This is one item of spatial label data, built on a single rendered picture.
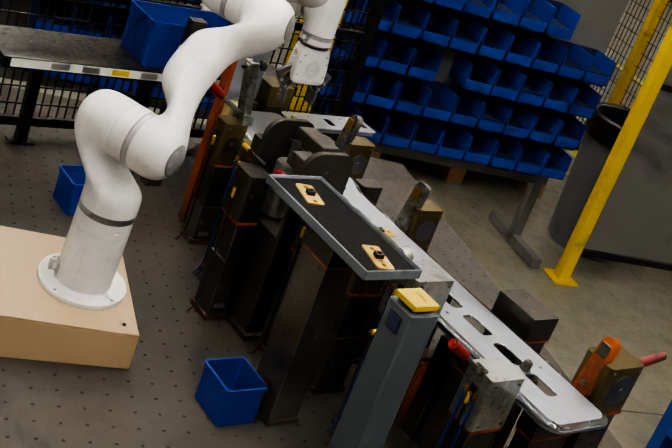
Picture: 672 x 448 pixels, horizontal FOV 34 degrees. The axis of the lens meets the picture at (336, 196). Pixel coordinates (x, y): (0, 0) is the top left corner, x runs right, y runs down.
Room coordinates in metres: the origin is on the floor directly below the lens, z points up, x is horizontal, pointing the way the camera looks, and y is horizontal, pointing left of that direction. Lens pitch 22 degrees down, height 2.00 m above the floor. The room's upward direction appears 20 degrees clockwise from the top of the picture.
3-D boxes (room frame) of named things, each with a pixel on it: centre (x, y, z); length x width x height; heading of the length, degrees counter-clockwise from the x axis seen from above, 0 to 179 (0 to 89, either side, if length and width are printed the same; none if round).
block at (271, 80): (3.00, 0.27, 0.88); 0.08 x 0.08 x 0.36; 42
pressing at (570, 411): (2.35, -0.14, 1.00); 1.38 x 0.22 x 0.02; 42
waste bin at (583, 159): (5.56, -1.33, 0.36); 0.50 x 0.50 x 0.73
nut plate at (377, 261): (1.87, -0.11, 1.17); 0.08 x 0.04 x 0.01; 29
